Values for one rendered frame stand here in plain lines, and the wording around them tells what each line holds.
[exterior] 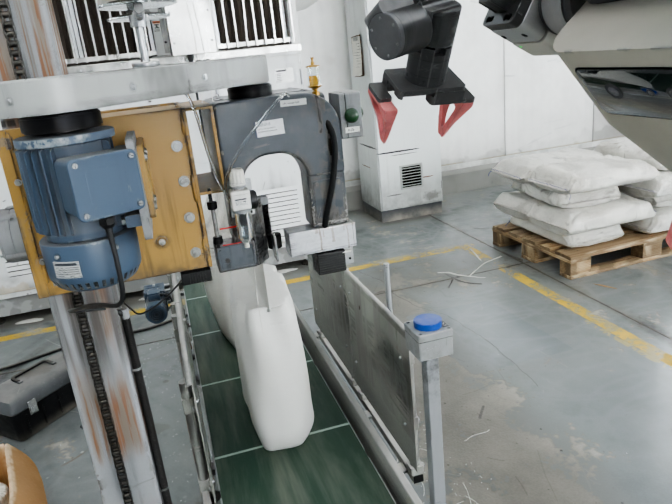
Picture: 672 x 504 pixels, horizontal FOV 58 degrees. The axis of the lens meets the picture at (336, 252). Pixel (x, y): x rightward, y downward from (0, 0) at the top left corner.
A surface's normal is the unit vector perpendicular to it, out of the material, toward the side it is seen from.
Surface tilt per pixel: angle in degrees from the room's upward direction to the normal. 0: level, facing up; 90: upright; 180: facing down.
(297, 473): 0
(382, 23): 98
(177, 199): 90
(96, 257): 91
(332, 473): 0
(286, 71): 90
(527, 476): 0
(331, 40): 90
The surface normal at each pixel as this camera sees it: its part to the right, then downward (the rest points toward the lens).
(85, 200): 0.66, 0.17
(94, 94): 0.82, 0.10
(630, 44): -0.69, -0.61
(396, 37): -0.74, 0.41
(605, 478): -0.10, -0.94
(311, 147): 0.29, 0.28
